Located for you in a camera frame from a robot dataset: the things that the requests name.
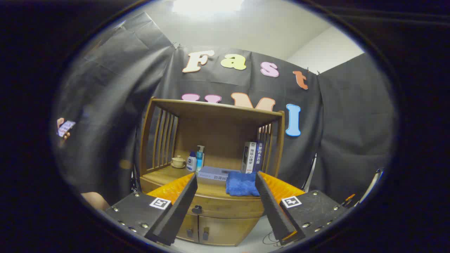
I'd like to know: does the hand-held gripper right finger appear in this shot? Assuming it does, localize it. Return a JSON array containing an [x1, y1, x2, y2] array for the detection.
[[255, 171, 348, 246]]

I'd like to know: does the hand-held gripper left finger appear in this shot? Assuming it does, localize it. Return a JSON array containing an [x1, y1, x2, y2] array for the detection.
[[105, 172, 199, 246]]

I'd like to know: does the wooden drawer with black knob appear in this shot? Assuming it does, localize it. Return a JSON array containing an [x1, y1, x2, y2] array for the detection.
[[140, 176, 265, 220]]

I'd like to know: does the white smartphone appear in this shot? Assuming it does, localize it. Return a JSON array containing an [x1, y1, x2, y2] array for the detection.
[[58, 121, 76, 137]]

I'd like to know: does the wooden cabinet door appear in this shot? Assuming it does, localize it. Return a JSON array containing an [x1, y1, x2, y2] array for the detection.
[[176, 213, 199, 243], [199, 215, 260, 247]]

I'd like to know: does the wooden countertop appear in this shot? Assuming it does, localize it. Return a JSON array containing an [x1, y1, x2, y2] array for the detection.
[[142, 164, 273, 200]]

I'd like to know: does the wooden cabinet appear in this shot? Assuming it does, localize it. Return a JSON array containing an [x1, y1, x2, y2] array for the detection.
[[139, 97, 285, 247]]

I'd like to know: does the blue towel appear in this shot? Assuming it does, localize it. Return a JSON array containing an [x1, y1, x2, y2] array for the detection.
[[225, 171, 261, 197]]

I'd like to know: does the white bottle with blue cap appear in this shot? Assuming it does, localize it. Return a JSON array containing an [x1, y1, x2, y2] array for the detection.
[[186, 151, 197, 172]]

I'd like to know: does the flat grey book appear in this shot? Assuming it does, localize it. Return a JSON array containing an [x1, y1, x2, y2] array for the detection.
[[196, 166, 241, 186]]

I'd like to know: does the standing dark blue book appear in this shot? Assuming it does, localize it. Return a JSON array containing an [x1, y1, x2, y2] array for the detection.
[[253, 141, 265, 173]]

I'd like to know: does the blue pump bottle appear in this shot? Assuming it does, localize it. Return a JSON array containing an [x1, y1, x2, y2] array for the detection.
[[196, 145, 205, 171]]

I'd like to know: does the standing grey white book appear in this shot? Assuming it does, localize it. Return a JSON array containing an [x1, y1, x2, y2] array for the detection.
[[241, 142, 257, 174]]

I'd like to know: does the person's bare knee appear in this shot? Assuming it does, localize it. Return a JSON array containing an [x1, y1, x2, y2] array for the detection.
[[81, 192, 110, 211]]

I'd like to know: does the white stand pole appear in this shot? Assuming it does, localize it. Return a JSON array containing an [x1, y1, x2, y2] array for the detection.
[[359, 169, 384, 206]]

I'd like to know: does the black backdrop cloth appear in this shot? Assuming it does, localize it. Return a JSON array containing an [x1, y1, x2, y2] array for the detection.
[[53, 12, 398, 211]]

